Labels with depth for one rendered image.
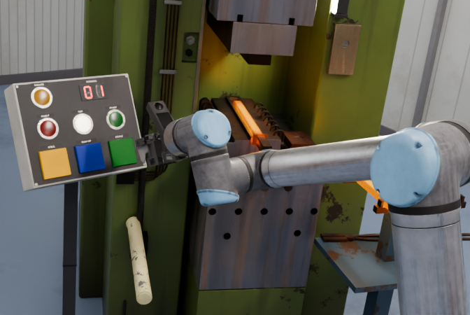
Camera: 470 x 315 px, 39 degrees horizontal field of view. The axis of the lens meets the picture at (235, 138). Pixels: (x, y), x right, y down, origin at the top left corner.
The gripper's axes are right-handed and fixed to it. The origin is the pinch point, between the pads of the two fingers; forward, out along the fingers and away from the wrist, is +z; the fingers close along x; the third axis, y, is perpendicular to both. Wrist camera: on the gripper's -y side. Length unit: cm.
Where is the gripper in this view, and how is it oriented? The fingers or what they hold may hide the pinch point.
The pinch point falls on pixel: (139, 143)
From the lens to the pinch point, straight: 181.6
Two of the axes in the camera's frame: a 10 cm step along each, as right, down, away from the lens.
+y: 2.1, 9.8, -0.5
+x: 8.0, -1.4, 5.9
